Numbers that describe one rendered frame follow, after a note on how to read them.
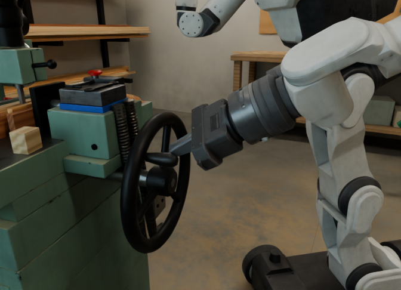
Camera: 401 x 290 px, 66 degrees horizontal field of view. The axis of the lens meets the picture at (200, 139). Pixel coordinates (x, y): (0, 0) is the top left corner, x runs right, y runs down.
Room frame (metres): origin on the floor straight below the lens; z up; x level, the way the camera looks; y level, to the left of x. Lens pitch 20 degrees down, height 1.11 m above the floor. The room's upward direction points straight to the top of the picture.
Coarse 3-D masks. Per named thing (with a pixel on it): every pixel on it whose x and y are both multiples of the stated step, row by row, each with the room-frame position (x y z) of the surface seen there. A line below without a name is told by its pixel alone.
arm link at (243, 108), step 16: (240, 96) 0.44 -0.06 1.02; (192, 112) 0.51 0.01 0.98; (208, 112) 0.49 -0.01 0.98; (224, 112) 0.45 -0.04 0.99; (240, 112) 0.43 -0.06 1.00; (256, 112) 0.42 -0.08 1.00; (192, 128) 0.47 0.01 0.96; (208, 128) 0.46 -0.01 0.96; (224, 128) 0.44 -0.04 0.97; (240, 128) 0.42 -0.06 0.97; (256, 128) 0.42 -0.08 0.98; (192, 144) 0.45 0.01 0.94; (208, 144) 0.44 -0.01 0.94; (224, 144) 0.43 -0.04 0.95; (240, 144) 0.45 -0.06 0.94; (208, 160) 0.43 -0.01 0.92
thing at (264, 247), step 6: (258, 246) 1.13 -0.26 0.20; (264, 246) 1.12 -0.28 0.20; (270, 246) 1.13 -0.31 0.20; (252, 252) 1.11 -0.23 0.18; (258, 252) 1.09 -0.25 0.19; (246, 258) 1.10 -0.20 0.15; (252, 258) 1.08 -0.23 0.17; (246, 264) 1.08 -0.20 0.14; (246, 270) 1.08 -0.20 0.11; (246, 276) 1.08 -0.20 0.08
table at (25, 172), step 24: (144, 120) 0.87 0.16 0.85; (0, 144) 0.55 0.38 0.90; (48, 144) 0.55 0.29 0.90; (0, 168) 0.45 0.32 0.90; (24, 168) 0.48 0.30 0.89; (48, 168) 0.52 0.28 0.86; (72, 168) 0.55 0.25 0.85; (96, 168) 0.53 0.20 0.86; (0, 192) 0.43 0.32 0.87; (24, 192) 0.47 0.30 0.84
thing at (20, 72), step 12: (0, 48) 0.67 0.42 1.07; (12, 48) 0.67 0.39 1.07; (24, 48) 0.67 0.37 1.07; (36, 48) 0.69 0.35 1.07; (0, 60) 0.65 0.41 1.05; (12, 60) 0.64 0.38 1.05; (24, 60) 0.65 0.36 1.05; (36, 60) 0.68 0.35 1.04; (0, 72) 0.65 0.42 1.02; (12, 72) 0.64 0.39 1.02; (24, 72) 0.65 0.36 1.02; (36, 72) 0.67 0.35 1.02
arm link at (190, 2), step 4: (176, 0) 1.07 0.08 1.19; (180, 0) 1.06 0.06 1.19; (184, 0) 1.05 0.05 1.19; (188, 0) 1.05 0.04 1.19; (192, 0) 1.06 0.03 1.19; (196, 0) 1.07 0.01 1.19; (176, 4) 1.07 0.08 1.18; (180, 4) 1.06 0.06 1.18; (184, 4) 1.05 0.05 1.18; (188, 4) 1.05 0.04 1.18; (192, 4) 1.06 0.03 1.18; (196, 4) 1.07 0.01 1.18; (176, 8) 1.08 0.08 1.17; (180, 8) 1.06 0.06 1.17; (184, 8) 1.06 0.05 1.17; (188, 8) 1.06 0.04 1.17; (192, 8) 1.06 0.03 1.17; (180, 12) 1.03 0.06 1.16; (184, 12) 1.05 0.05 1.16; (196, 12) 1.03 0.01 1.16; (176, 16) 1.08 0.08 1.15; (180, 16) 1.03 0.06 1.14
